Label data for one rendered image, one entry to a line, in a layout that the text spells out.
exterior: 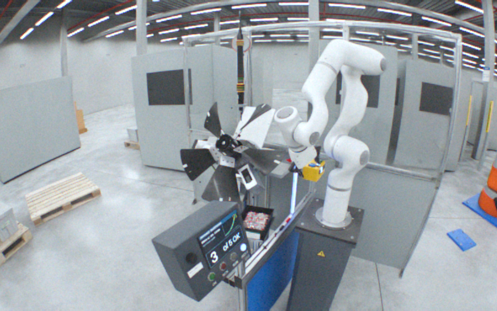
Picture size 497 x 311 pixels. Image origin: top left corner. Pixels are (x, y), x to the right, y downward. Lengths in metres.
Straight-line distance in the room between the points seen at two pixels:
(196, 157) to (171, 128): 2.39
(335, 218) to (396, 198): 0.91
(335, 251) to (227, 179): 0.71
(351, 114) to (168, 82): 3.14
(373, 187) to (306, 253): 0.93
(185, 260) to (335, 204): 0.74
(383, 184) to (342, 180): 0.91
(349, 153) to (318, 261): 0.58
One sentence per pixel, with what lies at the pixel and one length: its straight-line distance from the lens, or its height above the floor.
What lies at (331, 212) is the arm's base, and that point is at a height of 1.01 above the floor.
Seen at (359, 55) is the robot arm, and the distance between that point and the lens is 0.96.
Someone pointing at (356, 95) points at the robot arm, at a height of 1.55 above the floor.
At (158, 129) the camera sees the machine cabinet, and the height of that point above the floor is 0.76.
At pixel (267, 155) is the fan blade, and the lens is 1.29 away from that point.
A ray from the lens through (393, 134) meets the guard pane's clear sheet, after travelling 1.81.
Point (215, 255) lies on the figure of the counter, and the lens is 0.66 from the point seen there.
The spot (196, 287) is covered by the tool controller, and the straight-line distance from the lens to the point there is 0.64.
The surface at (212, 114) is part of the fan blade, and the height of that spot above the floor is 1.35.
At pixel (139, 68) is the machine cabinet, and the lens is 4.14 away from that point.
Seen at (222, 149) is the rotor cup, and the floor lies 1.19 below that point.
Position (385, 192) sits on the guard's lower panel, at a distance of 1.94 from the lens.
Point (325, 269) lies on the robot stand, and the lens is 1.26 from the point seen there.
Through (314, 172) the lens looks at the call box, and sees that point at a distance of 1.43.
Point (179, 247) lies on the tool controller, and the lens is 0.57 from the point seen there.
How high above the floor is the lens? 1.63
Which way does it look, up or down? 20 degrees down
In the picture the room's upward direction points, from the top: 1 degrees counter-clockwise
